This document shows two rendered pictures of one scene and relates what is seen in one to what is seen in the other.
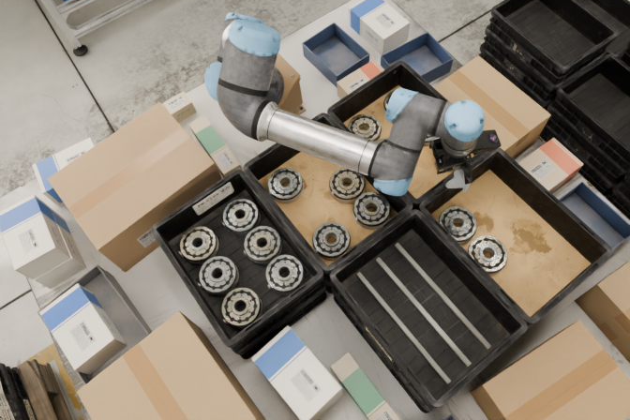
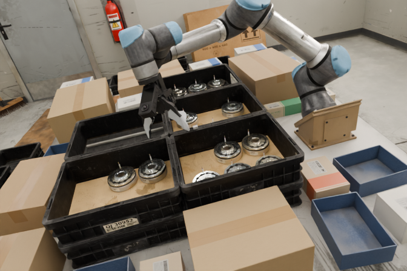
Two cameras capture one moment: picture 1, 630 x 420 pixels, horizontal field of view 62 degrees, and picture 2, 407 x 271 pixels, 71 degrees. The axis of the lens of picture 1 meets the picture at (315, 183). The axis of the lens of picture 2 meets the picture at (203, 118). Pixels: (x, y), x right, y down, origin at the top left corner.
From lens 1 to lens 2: 163 cm
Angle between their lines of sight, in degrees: 72
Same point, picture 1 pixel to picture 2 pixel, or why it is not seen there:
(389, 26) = (399, 203)
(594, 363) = (22, 200)
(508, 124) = (208, 233)
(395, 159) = not seen: hidden behind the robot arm
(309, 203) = (216, 118)
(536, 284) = (85, 201)
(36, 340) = not seen: hidden behind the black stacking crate
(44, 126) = (387, 121)
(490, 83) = (266, 239)
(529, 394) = (47, 166)
